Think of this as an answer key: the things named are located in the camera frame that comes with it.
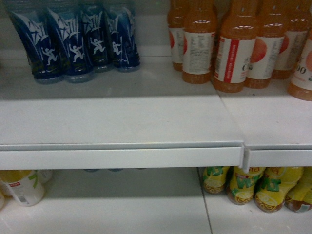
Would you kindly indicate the orange juice bottle white label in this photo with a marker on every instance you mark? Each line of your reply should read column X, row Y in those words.
column 199, row 33

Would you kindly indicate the orange juice bottle red stripe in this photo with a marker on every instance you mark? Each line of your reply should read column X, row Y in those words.
column 236, row 43

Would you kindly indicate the orange juice bottle far right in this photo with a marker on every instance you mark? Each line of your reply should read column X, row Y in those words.
column 301, row 79

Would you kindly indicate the orange juice bottle peach label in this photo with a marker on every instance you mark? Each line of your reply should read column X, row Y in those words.
column 272, row 26

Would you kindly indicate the blue sports drink bottle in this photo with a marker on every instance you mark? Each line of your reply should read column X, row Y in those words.
column 93, row 17
column 65, row 25
column 43, row 55
column 121, row 17

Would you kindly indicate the lemon tea bottle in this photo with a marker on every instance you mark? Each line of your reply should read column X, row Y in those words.
column 240, row 189
column 299, row 198
column 274, row 186
column 214, row 178

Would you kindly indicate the white upper shelf board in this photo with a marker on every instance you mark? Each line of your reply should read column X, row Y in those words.
column 149, row 118

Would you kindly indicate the lemon tea bottle right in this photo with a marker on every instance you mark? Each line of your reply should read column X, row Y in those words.
column 299, row 198

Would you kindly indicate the white yellow drink bottle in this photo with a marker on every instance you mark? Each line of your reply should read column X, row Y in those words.
column 24, row 186

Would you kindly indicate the orange juice bottle back right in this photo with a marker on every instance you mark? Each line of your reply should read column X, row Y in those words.
column 299, row 19

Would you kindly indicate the white upper right shelf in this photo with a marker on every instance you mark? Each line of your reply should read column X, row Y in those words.
column 276, row 127

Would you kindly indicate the orange juice bottle back left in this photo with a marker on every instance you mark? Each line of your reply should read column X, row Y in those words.
column 175, row 20

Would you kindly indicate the lemon tea bottle left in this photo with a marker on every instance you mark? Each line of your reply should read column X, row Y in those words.
column 214, row 178

